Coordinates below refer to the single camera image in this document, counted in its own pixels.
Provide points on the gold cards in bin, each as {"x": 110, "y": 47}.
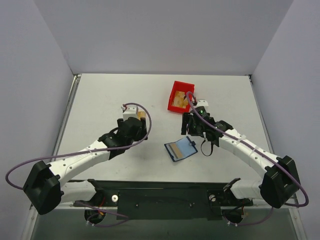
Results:
{"x": 180, "y": 100}

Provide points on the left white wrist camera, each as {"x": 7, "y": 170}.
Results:
{"x": 130, "y": 111}

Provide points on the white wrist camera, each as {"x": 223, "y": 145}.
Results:
{"x": 130, "y": 111}
{"x": 202, "y": 103}

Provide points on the gold card face up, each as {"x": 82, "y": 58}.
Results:
{"x": 141, "y": 114}

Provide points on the gold card magnetic stripe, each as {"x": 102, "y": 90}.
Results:
{"x": 175, "y": 152}

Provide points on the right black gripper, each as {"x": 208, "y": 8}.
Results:
{"x": 188, "y": 124}

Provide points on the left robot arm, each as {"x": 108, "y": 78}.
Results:
{"x": 48, "y": 185}

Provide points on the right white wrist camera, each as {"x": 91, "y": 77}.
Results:
{"x": 202, "y": 103}

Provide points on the red plastic bin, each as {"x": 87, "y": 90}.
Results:
{"x": 180, "y": 86}

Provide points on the blue leather card holder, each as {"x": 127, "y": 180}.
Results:
{"x": 186, "y": 145}

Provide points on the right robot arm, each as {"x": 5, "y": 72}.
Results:
{"x": 279, "y": 175}

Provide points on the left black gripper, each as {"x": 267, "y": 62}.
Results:
{"x": 143, "y": 127}

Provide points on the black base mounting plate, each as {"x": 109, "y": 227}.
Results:
{"x": 145, "y": 200}

